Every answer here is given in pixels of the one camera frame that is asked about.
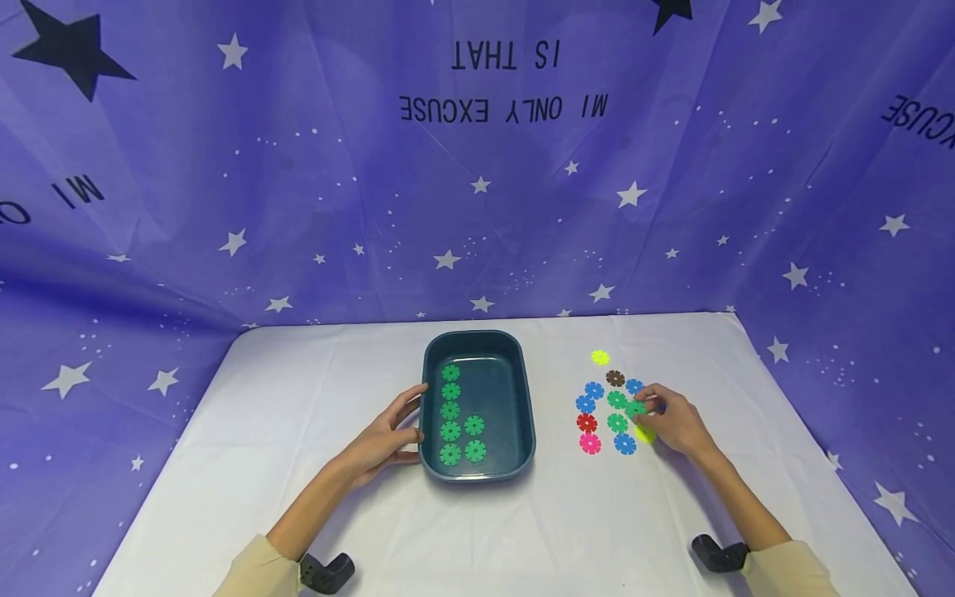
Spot person's left forearm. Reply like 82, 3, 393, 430
212, 460, 365, 597

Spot dark teal plastic tray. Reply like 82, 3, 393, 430
418, 330, 537, 485

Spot rows of green discs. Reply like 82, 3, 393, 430
440, 363, 488, 467

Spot black wrist band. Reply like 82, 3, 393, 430
691, 535, 750, 574
299, 552, 356, 595

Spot person's right hand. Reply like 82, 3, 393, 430
637, 383, 718, 459

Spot person's left hand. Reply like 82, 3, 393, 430
333, 383, 430, 491

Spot person's right forearm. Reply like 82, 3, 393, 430
690, 444, 843, 597

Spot cluster of mixed colour discs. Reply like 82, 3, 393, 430
574, 349, 661, 457

